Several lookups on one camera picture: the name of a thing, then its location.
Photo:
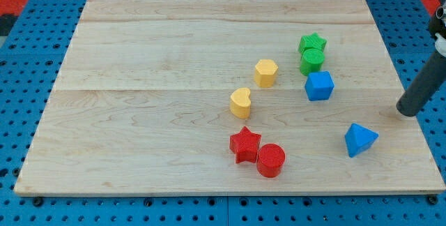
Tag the yellow hexagon block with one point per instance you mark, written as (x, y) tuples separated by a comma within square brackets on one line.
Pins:
[(265, 73)]

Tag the green star block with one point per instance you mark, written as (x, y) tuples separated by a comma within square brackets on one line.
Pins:
[(312, 41)]

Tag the blue cube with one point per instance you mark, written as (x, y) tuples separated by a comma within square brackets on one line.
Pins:
[(319, 86)]

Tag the green cylinder block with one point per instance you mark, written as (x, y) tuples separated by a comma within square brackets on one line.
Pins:
[(311, 61)]

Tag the wooden board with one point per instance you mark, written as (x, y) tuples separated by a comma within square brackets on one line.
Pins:
[(140, 107)]

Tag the red star block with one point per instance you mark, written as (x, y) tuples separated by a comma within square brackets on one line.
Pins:
[(245, 145)]

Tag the yellow heart block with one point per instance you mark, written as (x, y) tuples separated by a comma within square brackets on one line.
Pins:
[(240, 103)]

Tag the red cylinder block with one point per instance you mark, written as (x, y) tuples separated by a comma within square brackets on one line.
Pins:
[(271, 158)]

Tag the blue triangle block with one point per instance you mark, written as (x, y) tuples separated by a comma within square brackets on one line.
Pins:
[(359, 139)]

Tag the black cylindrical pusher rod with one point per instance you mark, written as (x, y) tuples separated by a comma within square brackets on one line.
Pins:
[(425, 84)]

